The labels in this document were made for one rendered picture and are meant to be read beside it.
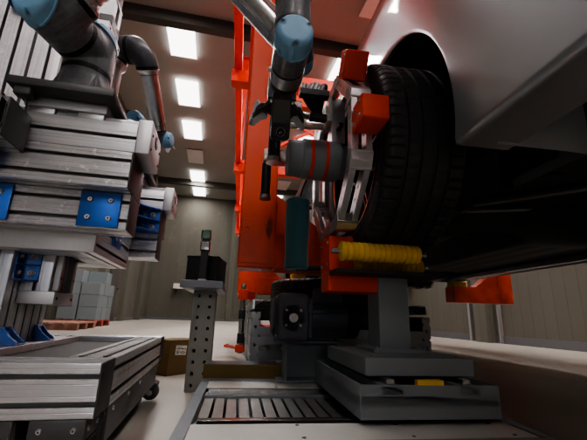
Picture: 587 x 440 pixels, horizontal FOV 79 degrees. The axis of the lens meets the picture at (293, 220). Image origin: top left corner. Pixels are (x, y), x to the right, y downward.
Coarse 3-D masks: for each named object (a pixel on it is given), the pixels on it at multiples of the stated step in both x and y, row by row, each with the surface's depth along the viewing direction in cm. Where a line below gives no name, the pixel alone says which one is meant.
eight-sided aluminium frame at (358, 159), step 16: (336, 80) 120; (336, 96) 127; (352, 96) 102; (352, 144) 98; (368, 144) 99; (352, 160) 98; (368, 160) 98; (352, 176) 100; (368, 176) 100; (320, 208) 145; (352, 208) 108; (320, 224) 133; (336, 224) 108; (352, 224) 108; (320, 240) 129
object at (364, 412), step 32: (320, 384) 124; (352, 384) 90; (384, 384) 87; (416, 384) 88; (448, 384) 92; (480, 384) 95; (384, 416) 84; (416, 416) 85; (448, 416) 86; (480, 416) 87
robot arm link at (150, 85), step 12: (132, 36) 150; (132, 48) 149; (144, 48) 151; (132, 60) 152; (144, 60) 152; (156, 60) 156; (144, 72) 155; (156, 72) 158; (144, 84) 157; (156, 84) 159; (144, 96) 160; (156, 96) 160; (156, 108) 162; (156, 120) 164; (168, 132) 170; (168, 144) 169
